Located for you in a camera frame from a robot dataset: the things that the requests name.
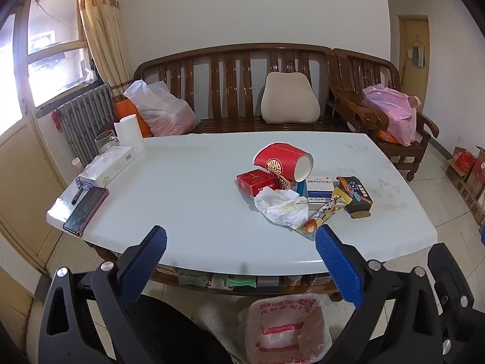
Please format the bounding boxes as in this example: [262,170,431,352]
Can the window with wooden frame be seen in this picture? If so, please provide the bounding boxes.
[0,0,92,109]

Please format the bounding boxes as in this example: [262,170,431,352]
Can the wooden armchair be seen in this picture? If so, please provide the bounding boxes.
[326,48,440,181]

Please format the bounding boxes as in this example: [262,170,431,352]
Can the white tissue box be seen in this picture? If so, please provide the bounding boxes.
[79,146,137,188]

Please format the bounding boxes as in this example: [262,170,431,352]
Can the pink plastic bag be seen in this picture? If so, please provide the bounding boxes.
[361,85,422,147]

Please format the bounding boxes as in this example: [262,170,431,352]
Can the purple and gold box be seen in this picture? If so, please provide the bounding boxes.
[278,174,298,192]

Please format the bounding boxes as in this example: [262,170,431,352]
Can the hanger with cloths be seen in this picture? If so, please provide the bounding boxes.
[407,36,427,69]

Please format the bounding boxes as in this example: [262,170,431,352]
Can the open cardboard box red contents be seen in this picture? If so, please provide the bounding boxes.
[445,146,476,183]

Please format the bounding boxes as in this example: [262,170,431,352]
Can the yellow wooden door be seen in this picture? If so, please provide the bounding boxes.
[397,14,430,114]

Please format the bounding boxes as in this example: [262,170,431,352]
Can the large printed cardboard box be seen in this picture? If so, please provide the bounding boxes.
[464,150,485,225]

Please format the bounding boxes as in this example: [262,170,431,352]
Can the white tissue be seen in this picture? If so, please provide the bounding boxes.
[254,188,309,230]

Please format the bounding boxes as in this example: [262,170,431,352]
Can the orange packet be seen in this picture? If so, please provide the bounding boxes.
[375,129,399,145]

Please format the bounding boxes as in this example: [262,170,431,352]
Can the orange bag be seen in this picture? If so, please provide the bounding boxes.
[115,99,154,138]

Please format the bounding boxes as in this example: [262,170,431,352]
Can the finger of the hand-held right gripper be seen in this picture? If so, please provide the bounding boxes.
[427,243,477,364]

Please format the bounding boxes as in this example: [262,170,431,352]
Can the red cigarette box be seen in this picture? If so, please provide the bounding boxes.
[236,169,281,198]

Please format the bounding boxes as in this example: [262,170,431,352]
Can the white paper towel roll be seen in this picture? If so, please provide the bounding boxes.
[114,114,145,148]

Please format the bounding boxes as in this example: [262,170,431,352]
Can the glass mug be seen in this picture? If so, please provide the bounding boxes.
[95,130,121,156]

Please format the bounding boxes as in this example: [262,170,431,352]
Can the black snack box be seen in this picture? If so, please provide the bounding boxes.
[336,176,374,218]

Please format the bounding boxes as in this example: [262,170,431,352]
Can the wooden bench sofa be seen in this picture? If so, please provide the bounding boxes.
[132,43,343,135]

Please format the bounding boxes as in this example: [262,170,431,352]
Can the red paper cup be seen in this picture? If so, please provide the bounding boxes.
[253,143,314,183]

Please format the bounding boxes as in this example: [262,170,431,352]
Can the clear plastic bag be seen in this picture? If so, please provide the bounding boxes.
[123,79,201,137]

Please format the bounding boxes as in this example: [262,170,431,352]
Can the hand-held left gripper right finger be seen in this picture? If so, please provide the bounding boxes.
[315,225,444,364]

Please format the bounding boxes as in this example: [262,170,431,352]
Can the grey radiator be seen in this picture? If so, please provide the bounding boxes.
[56,83,114,165]

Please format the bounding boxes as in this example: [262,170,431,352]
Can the white and blue medicine box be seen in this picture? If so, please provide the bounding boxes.
[297,175,338,210]

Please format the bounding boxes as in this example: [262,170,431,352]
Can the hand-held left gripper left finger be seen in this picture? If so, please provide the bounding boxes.
[38,225,168,364]

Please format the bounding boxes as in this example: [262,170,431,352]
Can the beige curtain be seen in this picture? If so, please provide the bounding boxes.
[76,0,131,92]

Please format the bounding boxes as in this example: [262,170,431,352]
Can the yellow sausage wrapper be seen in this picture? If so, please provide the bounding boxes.
[295,187,348,240]

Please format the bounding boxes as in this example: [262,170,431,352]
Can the smartphone with red case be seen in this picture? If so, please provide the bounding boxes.
[62,187,110,236]

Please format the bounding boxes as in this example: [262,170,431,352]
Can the beige back cushion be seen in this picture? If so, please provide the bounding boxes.
[261,71,322,124]

